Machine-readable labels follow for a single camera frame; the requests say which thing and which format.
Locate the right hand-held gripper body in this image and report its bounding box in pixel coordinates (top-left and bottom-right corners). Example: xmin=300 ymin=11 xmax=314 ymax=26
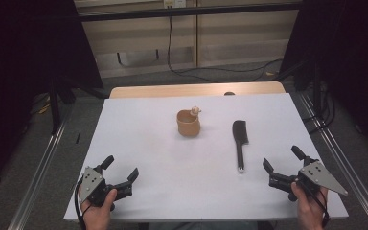
xmin=268 ymin=157 xmax=349 ymax=203

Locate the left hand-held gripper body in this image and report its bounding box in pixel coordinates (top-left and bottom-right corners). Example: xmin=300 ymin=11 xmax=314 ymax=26
xmin=78 ymin=165 xmax=134 ymax=211

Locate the tan cup with small figure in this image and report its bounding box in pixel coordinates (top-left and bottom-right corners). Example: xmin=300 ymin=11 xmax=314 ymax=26
xmin=175 ymin=105 xmax=203 ymax=138

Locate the person's left hand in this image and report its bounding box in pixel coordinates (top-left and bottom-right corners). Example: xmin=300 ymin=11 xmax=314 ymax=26
xmin=80 ymin=188 xmax=118 ymax=230

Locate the person's right hand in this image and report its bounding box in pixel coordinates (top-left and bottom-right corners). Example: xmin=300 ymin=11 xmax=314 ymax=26
xmin=290 ymin=181 xmax=329 ymax=230

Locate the white board sheet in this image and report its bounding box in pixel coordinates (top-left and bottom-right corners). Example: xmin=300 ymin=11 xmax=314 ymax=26
xmin=62 ymin=92 xmax=350 ymax=222

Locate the black metal stand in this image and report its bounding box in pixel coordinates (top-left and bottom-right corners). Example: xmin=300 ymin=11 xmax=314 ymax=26
xmin=48 ymin=75 xmax=78 ymax=136

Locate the light wooden table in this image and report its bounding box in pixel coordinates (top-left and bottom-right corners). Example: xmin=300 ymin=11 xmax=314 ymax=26
xmin=108 ymin=80 xmax=287 ymax=100

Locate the black curtain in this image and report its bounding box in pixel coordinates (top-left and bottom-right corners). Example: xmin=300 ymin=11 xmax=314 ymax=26
xmin=0 ymin=0 xmax=105 ymax=193
xmin=279 ymin=0 xmax=368 ymax=157

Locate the black horizontal bar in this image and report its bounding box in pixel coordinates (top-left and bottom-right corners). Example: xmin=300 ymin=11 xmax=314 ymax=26
xmin=77 ymin=2 xmax=303 ymax=23

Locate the left hand-held gripper cable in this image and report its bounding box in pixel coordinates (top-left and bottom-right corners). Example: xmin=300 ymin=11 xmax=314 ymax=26
xmin=74 ymin=178 xmax=88 ymax=230

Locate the hand-held gripper cable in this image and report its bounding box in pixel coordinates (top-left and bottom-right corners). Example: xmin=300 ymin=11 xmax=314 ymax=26
xmin=301 ymin=180 xmax=332 ymax=228
xmin=74 ymin=178 xmax=88 ymax=230

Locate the right hand-held gripper cable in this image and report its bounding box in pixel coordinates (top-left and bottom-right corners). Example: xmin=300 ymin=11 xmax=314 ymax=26
xmin=301 ymin=180 xmax=332 ymax=228

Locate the metal floor rail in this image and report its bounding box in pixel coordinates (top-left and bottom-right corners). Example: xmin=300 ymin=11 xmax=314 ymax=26
xmin=299 ymin=93 xmax=368 ymax=230
xmin=7 ymin=114 xmax=70 ymax=230

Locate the bundle of black cables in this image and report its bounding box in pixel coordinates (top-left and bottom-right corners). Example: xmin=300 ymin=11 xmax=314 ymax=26
xmin=302 ymin=80 xmax=337 ymax=133

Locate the long black floor cable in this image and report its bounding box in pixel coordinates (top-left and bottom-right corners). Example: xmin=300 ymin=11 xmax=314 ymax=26
xmin=167 ymin=14 xmax=285 ymax=83

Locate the white wall outlet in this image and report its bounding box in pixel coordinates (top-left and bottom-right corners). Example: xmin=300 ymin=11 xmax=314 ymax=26
xmin=163 ymin=0 xmax=187 ymax=9

